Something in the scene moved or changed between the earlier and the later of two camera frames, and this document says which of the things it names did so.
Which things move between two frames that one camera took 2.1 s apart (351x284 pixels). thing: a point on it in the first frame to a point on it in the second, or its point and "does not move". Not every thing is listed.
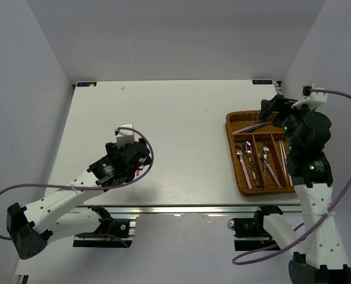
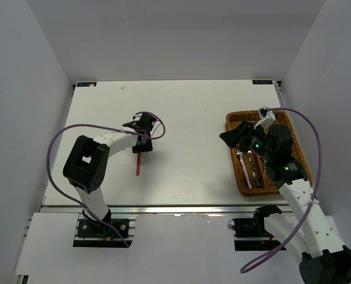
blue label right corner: x=262 y=82 does not move
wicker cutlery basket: x=260 y=153 does not move
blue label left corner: x=86 y=84 does not move
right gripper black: x=282 y=105 to x=240 y=135
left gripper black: x=113 y=151 to x=147 y=148
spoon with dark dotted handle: x=248 y=151 does not move
